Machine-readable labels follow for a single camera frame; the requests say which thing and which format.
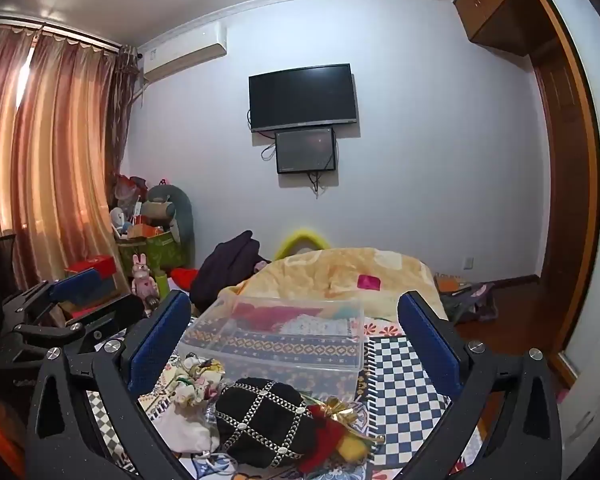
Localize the clear plastic storage box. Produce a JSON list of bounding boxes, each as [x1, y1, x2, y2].
[[176, 295, 366, 403]]

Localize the white cloth pouch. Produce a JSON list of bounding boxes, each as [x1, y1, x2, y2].
[[152, 400, 221, 453]]

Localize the light dotted cloth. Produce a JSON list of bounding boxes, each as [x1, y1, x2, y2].
[[280, 312, 356, 339]]

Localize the white air conditioner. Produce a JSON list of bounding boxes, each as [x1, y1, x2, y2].
[[142, 22, 228, 83]]

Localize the orange pink curtain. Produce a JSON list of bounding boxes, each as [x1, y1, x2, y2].
[[0, 22, 131, 293]]

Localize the green cardboard box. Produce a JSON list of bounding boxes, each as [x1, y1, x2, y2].
[[117, 232, 188, 273]]

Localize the small black wall monitor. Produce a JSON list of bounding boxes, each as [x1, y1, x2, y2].
[[274, 127, 337, 175]]

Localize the black monitor cables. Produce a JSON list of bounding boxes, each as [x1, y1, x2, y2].
[[305, 170, 331, 197]]

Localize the pink rabbit figure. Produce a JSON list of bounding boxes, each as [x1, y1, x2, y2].
[[131, 253, 160, 307]]

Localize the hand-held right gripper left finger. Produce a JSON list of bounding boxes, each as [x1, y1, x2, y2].
[[26, 290, 201, 480]]

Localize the orange book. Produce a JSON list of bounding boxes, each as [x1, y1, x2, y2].
[[434, 273, 473, 293]]

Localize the black wall television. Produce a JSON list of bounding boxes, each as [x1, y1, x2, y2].
[[248, 64, 358, 133]]

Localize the cream floral plush toy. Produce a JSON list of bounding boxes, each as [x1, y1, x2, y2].
[[172, 352, 228, 406]]

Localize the grey backpack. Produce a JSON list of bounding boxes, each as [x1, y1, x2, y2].
[[437, 282, 498, 323]]

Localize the red box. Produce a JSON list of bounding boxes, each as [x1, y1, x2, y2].
[[64, 255, 117, 281]]

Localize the grey green plush toy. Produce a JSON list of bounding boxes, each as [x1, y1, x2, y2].
[[140, 182, 193, 256]]

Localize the dark clothes pile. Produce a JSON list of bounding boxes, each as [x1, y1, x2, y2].
[[190, 231, 262, 311]]

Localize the yellow patterned blanket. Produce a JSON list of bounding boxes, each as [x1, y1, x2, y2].
[[222, 247, 448, 321]]

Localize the red fuzzy cloth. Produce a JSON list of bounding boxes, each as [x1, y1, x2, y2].
[[232, 305, 301, 333]]

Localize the brown patterned curtain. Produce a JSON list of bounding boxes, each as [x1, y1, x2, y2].
[[105, 45, 145, 176]]

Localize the yellow ring cushion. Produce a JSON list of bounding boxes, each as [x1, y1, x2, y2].
[[274, 227, 331, 261]]

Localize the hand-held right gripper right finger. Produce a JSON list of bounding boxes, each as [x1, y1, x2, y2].
[[397, 290, 563, 480]]

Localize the red and gold bow ornament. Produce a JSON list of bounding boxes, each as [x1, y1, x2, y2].
[[300, 395, 386, 472]]

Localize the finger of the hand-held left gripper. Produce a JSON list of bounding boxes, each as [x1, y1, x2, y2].
[[2, 267, 108, 322], [15, 294, 146, 347]]

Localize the black studded hat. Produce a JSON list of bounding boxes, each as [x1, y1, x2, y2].
[[212, 377, 321, 468]]

